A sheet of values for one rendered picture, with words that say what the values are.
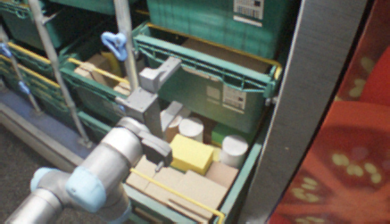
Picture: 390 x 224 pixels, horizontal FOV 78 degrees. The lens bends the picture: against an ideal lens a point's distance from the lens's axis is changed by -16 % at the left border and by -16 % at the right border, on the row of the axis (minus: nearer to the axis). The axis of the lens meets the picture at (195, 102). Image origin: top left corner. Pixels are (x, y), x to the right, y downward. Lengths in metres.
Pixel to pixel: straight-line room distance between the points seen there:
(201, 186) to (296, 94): 0.49
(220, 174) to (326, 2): 0.66
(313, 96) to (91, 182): 0.38
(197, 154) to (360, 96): 0.56
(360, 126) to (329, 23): 0.17
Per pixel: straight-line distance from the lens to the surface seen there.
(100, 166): 0.49
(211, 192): 0.85
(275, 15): 0.59
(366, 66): 0.40
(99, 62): 1.25
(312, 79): 0.43
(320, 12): 0.38
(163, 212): 0.77
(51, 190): 0.61
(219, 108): 0.81
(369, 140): 0.49
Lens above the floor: 1.86
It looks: 46 degrees down
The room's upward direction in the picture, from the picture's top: straight up
